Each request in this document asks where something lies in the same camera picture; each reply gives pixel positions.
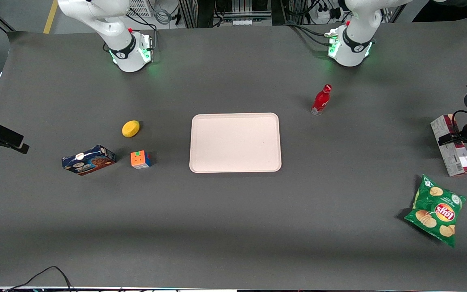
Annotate red tartan cookie box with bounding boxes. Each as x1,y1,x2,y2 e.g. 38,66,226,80
431,114,467,178

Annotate blue cookie box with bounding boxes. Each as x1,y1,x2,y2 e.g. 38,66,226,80
61,144,117,176

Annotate white vented box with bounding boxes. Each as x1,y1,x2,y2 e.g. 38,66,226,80
127,0,154,18

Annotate cream plastic tray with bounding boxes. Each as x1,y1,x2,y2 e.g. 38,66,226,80
189,112,283,174

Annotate green chips bag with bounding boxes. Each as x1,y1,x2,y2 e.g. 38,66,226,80
403,174,467,248

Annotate yellow lemon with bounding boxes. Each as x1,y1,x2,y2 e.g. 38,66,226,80
121,120,141,138

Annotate colourful puzzle cube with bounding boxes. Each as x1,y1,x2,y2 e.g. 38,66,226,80
130,150,152,170

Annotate red soda bottle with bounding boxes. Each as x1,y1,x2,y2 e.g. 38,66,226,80
310,84,333,116

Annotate power strip with black plugs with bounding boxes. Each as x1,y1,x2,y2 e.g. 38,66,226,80
314,0,343,23

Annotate aluminium equipment rack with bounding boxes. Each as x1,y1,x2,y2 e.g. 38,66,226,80
178,0,287,29

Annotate thin black table-edge cable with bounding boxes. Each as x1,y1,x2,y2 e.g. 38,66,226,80
3,266,75,292

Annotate black arm base cable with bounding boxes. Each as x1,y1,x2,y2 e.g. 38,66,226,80
125,9,160,62

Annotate black arm base cables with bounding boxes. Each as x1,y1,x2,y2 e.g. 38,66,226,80
283,21,332,47

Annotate grey coiled cable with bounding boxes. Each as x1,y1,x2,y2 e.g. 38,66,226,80
153,0,178,26

